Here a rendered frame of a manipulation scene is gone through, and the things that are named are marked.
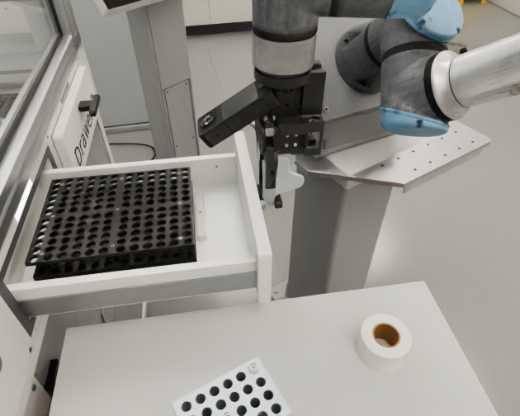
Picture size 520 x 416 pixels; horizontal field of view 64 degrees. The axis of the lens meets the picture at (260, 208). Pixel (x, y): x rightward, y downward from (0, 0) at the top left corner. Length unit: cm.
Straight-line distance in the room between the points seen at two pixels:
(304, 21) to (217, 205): 36
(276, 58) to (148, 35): 104
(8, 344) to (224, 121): 38
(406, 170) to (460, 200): 124
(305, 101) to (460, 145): 62
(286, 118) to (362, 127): 47
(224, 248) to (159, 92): 101
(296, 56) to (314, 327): 39
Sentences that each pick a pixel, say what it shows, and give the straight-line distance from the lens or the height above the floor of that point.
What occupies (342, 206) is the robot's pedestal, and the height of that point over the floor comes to 61.
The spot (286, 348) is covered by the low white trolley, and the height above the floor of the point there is 76.
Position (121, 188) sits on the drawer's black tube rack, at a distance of 69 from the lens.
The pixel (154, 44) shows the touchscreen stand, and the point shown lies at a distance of 151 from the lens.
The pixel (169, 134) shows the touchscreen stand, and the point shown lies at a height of 44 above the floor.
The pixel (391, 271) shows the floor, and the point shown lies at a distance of 177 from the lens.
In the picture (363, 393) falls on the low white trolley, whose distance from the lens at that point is 63.
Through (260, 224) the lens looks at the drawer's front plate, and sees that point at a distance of 56.
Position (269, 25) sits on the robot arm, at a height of 117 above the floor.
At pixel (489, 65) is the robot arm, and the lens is 72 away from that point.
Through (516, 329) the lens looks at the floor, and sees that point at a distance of 179.
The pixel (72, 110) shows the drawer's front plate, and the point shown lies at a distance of 88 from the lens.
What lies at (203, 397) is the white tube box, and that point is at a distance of 59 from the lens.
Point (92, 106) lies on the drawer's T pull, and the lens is 91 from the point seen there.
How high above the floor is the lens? 133
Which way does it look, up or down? 43 degrees down
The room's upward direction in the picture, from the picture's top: straight up
